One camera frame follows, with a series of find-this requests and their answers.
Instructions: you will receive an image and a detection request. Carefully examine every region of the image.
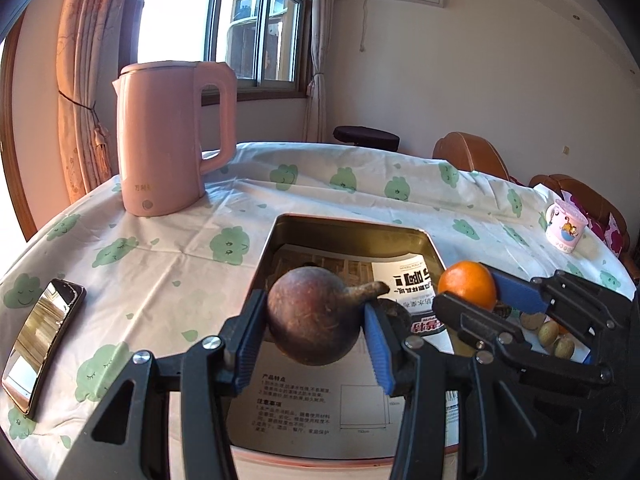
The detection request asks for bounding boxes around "large textured orange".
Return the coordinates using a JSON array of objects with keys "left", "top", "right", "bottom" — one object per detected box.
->
[{"left": 437, "top": 261, "right": 498, "bottom": 311}]

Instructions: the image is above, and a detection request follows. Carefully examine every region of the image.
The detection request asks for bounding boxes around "black smartphone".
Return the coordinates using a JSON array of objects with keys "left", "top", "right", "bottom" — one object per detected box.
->
[{"left": 1, "top": 279, "right": 87, "bottom": 421}]

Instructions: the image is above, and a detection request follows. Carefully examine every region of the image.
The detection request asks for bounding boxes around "pink electric kettle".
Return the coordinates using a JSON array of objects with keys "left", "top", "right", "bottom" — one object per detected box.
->
[{"left": 112, "top": 60, "right": 238, "bottom": 218}]

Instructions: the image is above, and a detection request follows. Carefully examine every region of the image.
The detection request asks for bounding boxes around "brown leather sofa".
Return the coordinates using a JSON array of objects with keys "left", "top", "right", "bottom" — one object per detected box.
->
[{"left": 529, "top": 174, "right": 628, "bottom": 261}]

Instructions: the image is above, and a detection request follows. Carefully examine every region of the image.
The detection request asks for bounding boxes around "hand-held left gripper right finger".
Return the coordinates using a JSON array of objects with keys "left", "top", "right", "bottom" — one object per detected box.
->
[{"left": 364, "top": 302, "right": 540, "bottom": 480}]

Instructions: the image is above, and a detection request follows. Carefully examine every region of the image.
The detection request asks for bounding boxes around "round brown stemmed fruit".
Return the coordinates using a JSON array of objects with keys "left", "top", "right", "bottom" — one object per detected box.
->
[{"left": 266, "top": 267, "right": 390, "bottom": 366}]

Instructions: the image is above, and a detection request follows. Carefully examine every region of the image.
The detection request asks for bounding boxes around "pink patterned curtain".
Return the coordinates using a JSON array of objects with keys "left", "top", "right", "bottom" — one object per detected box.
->
[{"left": 56, "top": 0, "right": 153, "bottom": 193}]

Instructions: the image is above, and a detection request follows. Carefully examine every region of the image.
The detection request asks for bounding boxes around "pink cartoon cup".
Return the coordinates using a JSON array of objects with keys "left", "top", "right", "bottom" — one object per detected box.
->
[{"left": 544, "top": 199, "right": 590, "bottom": 252}]

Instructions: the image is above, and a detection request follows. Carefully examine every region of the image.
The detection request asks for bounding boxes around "metal tin box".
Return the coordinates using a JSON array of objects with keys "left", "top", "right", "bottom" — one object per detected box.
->
[{"left": 227, "top": 214, "right": 461, "bottom": 461}]

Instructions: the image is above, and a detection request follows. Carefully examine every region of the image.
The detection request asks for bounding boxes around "white tablecloth green cloud print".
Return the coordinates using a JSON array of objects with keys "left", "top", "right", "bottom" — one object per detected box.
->
[{"left": 0, "top": 141, "right": 638, "bottom": 480}]

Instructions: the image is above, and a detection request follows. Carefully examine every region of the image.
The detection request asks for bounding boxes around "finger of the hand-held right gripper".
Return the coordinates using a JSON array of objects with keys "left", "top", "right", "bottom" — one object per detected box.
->
[
  {"left": 432, "top": 294, "right": 526, "bottom": 353},
  {"left": 487, "top": 265, "right": 566, "bottom": 318}
]

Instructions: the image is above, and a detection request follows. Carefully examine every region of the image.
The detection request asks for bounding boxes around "round dark stool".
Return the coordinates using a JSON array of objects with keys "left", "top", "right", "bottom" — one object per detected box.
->
[{"left": 333, "top": 126, "right": 401, "bottom": 153}]

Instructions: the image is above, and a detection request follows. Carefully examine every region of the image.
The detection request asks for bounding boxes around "pale narrow curtain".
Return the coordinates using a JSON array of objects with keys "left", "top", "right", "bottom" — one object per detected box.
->
[{"left": 305, "top": 0, "right": 333, "bottom": 143}]

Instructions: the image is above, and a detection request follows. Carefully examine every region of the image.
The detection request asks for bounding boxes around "sliding glass window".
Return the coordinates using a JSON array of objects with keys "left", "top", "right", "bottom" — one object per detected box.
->
[{"left": 137, "top": 0, "right": 313, "bottom": 101}]

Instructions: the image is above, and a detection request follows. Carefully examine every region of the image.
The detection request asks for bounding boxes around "pink floral cushion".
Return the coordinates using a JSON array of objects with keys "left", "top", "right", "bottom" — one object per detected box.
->
[{"left": 570, "top": 195, "right": 623, "bottom": 256}]

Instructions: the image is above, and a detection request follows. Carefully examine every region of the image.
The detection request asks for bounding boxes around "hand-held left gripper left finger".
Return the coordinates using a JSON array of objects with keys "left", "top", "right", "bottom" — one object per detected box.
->
[{"left": 57, "top": 289, "right": 271, "bottom": 480}]

